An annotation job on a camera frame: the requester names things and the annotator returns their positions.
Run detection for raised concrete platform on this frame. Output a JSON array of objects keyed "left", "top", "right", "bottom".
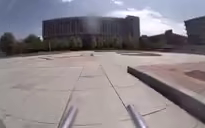
[{"left": 126, "top": 60, "right": 205, "bottom": 128}]

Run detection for robot's own part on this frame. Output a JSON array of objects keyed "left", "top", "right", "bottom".
[
  {"left": 59, "top": 105, "right": 79, "bottom": 128},
  {"left": 126, "top": 104, "right": 149, "bottom": 128}
]

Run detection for row of trees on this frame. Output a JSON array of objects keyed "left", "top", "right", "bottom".
[{"left": 0, "top": 32, "right": 148, "bottom": 58}]

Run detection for pale concrete slab plaza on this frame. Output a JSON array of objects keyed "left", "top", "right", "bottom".
[{"left": 0, "top": 49, "right": 205, "bottom": 128}]

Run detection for low dark building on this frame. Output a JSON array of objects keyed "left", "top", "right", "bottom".
[{"left": 139, "top": 29, "right": 189, "bottom": 48}]

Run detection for large curved dark building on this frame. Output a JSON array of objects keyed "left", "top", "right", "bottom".
[{"left": 41, "top": 14, "right": 141, "bottom": 43}]

